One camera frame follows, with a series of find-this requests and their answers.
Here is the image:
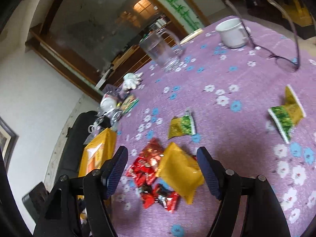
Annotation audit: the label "wood-framed glass partition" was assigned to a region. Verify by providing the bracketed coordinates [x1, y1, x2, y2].
[26, 0, 205, 102]

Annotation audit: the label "clear glass pitcher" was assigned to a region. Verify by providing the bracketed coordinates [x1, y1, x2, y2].
[139, 28, 185, 72]

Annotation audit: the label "black leather chair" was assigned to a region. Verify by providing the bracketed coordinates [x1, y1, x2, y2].
[53, 111, 111, 185]

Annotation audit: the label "wooden counter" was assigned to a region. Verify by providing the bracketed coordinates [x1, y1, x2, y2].
[95, 15, 183, 89]

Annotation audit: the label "white plastic jar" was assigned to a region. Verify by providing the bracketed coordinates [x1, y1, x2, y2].
[100, 95, 118, 111]

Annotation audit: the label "yellow cardboard box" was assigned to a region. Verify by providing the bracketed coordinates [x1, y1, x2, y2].
[78, 128, 117, 178]

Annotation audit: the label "bamboo painted panel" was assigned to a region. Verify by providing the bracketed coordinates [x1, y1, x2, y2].
[134, 0, 205, 30]

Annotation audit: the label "plain golden snack packet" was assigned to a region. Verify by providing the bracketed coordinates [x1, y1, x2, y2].
[156, 142, 205, 205]

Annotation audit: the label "dark red date snack packet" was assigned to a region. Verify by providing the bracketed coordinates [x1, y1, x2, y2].
[138, 138, 165, 169]

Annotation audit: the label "purple floral tablecloth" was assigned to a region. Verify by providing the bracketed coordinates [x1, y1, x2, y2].
[109, 16, 316, 237]

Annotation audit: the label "white mug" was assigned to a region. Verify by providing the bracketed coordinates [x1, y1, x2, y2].
[216, 18, 250, 48]

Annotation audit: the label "cream rectangular bar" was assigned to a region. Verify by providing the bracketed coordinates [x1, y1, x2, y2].
[180, 28, 204, 44]

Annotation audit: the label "thin-framed eyeglasses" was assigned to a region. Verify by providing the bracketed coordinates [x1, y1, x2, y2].
[226, 0, 301, 73]

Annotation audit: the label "dark framed wall picture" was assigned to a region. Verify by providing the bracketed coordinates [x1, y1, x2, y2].
[0, 116, 19, 171]

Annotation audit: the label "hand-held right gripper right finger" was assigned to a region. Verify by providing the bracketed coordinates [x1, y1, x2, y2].
[196, 146, 292, 237]

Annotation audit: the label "yellow green pea snack packet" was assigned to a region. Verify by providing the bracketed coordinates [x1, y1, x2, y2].
[168, 110, 197, 140]
[268, 85, 307, 144]

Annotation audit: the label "green cracker packet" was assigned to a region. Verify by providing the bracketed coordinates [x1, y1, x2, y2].
[118, 95, 139, 114]

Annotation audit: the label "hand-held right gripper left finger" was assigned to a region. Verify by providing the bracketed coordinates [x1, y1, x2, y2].
[33, 146, 129, 237]

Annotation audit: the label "crumpled clear plastic wrappers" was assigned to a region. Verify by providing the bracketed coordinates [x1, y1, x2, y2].
[96, 109, 122, 129]

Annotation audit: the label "purple phone stand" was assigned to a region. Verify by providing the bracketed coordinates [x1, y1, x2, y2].
[102, 84, 129, 99]

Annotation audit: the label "white work glove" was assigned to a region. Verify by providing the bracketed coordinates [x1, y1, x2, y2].
[123, 73, 144, 90]

